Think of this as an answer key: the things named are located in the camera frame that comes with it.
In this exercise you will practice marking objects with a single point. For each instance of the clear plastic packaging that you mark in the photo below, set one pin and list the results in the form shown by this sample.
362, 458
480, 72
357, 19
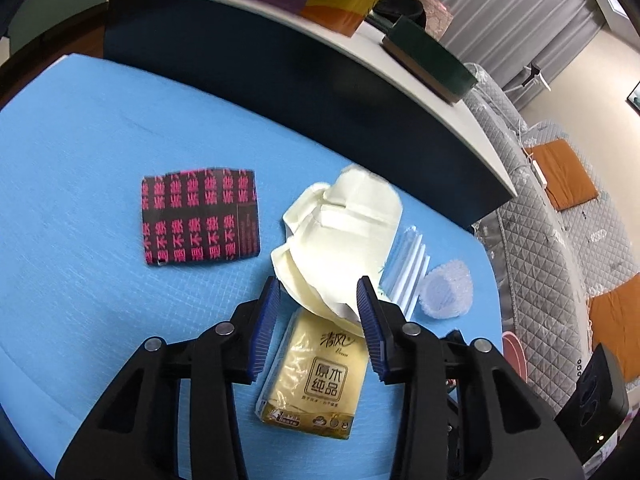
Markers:
405, 267

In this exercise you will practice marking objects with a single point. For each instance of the dark green round tin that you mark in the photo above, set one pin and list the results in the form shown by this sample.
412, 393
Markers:
423, 56

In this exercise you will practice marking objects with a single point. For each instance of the pink patterned bag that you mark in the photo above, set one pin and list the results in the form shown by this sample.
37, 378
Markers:
432, 15

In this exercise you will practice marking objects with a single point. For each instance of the white navy coffee table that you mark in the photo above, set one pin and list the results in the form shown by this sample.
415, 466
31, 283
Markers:
345, 93

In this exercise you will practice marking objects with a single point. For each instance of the pink trash bin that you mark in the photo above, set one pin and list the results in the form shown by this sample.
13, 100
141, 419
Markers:
514, 354

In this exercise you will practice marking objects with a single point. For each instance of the blue table cloth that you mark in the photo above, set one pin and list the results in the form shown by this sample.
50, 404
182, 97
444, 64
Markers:
77, 297

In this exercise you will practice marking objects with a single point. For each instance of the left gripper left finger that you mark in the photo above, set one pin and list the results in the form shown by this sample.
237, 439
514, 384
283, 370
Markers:
132, 430

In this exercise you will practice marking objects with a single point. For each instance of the orange cushion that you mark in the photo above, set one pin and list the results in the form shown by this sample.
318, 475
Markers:
615, 323
568, 184

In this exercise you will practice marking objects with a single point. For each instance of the grey curtain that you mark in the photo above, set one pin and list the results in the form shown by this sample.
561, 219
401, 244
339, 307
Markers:
505, 37

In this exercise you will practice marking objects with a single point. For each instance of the black pink patterned wrapper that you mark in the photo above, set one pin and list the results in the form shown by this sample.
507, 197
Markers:
206, 215

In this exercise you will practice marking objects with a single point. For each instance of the yellow tissue pack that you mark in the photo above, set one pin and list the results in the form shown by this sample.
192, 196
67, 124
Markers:
315, 380

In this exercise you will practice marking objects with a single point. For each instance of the grey quilted sofa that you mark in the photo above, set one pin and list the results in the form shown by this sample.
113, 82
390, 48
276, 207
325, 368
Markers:
551, 266

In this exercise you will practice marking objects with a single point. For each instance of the white foam fruit net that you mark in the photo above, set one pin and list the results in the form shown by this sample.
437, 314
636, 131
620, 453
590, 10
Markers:
446, 291

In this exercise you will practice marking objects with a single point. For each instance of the black red snack wrapper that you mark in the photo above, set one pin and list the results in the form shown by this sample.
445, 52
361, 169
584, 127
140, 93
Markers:
455, 352

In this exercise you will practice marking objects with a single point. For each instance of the cream paper bag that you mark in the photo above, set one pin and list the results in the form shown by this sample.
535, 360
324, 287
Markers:
336, 234

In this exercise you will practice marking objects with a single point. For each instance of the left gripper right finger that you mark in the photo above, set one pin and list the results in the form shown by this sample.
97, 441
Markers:
503, 429

